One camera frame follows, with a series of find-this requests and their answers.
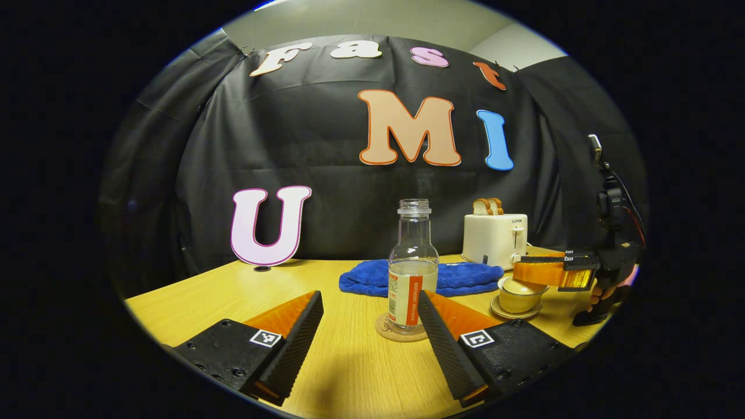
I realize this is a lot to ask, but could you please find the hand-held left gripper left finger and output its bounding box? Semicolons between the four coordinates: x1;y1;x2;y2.
173;290;325;407

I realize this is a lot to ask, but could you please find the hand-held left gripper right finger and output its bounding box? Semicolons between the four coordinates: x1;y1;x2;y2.
416;289;574;408

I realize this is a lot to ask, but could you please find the cream teacup lid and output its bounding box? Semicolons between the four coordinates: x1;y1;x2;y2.
502;275;548;296

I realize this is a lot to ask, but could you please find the cream ceramic teacup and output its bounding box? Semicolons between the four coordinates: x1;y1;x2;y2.
498;282;549;315

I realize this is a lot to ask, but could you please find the round cork coaster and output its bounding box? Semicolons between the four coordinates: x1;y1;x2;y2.
375;313;430;343

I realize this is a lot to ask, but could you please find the clear plastic water bottle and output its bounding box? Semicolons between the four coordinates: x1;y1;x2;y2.
387;198;440;333

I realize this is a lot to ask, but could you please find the cream ceramic saucer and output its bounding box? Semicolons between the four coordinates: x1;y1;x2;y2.
490;294;544;321

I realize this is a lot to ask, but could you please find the cream toaster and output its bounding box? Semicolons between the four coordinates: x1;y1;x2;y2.
462;213;529;271

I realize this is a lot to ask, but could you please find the blue towel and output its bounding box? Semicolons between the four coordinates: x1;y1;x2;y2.
339;259;505;298

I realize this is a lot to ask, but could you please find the black backdrop cloth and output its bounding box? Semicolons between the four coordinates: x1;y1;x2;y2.
99;32;650;297

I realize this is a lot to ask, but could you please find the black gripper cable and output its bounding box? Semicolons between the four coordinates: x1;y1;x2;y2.
611;172;648;248

